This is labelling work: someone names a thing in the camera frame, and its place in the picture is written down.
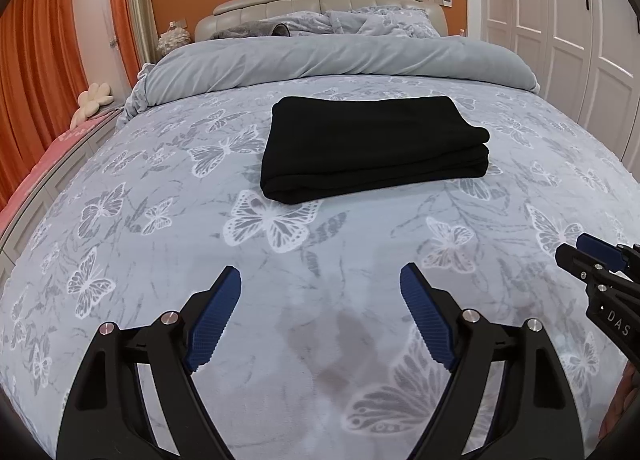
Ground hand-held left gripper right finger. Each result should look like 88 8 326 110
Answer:
399 262 586 460

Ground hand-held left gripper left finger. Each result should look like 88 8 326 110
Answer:
57 266 242 460

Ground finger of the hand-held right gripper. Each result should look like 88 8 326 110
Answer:
555 243 623 287
575 233 640 273

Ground black pants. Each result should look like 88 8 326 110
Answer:
260 96 491 204

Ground person's right hand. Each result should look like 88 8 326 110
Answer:
598 357 640 441

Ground butterfly print blanket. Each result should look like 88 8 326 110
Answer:
0 74 640 460

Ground white wardrobe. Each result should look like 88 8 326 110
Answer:
465 0 640 161

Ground pink mat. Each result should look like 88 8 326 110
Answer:
0 112 118 235

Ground cream flower-shaped pillow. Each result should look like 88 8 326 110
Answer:
75 82 116 121

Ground grey duvet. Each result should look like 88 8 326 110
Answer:
117 34 541 128

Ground white coral ornament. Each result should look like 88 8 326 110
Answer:
156 24 192 58

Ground grey patterned pillow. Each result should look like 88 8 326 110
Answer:
325 8 442 39
260 12 333 36

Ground orange curtain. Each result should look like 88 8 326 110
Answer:
0 0 73 201
105 0 151 85

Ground beige padded headboard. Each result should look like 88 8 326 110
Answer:
194 0 448 40

